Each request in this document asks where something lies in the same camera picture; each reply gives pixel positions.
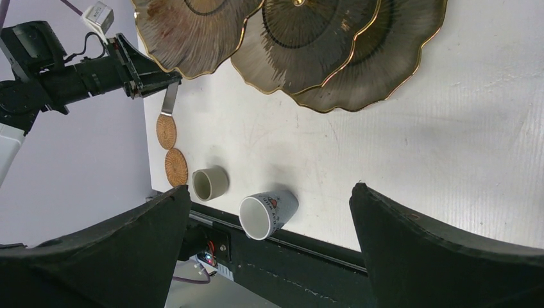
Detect blue grey mug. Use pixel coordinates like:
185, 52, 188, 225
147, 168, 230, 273
239, 190, 299, 241

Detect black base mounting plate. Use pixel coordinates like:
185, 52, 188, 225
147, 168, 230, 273
188, 201, 377, 307

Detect pink handled metal tongs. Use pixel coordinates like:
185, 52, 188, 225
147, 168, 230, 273
161, 82, 180, 116

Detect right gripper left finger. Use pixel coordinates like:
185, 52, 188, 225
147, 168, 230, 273
1, 185, 191, 307

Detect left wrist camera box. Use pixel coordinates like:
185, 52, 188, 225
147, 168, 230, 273
80, 1, 114, 43

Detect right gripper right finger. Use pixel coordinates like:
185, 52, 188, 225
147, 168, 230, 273
349, 183, 543, 307

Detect grey small cup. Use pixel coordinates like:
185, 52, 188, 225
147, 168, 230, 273
192, 166, 229, 201

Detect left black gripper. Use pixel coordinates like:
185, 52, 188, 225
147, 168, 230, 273
40, 34, 182, 107

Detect left white cable duct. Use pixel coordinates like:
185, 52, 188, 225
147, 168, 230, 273
193, 252, 234, 282

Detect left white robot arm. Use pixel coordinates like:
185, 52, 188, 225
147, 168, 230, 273
1, 21, 182, 180

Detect three tier glass stand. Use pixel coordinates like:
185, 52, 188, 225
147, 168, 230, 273
132, 0, 447, 113

